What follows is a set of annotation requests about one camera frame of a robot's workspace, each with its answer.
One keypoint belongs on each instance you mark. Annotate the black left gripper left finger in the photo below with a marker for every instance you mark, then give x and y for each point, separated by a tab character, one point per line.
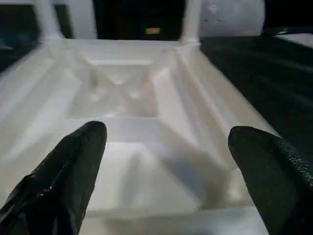
58	186

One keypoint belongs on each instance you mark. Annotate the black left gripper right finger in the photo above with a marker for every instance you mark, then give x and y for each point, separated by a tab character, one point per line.
279	186

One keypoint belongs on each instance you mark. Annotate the white plastic table top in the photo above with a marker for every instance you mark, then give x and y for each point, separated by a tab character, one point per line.
146	122

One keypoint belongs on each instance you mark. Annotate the white plastic table leg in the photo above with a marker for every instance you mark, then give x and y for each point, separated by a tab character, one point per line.
48	22
191	22

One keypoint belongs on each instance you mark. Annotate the flat white board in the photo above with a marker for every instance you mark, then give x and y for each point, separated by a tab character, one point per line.
296	39

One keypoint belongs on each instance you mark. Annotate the black cabinet with gold label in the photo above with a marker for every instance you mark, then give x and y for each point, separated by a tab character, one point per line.
142	19

